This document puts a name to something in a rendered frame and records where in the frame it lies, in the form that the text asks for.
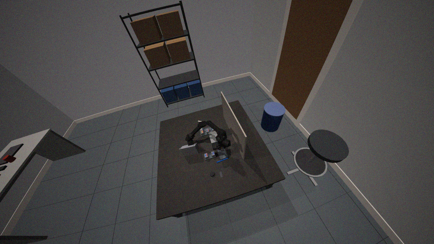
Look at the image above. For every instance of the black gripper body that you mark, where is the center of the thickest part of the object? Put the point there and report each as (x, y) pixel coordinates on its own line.
(217, 146)

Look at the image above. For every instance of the large brown flat panel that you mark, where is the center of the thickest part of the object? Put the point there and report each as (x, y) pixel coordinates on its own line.
(234, 126)

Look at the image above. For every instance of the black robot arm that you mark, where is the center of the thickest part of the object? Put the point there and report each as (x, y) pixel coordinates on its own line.
(219, 137)

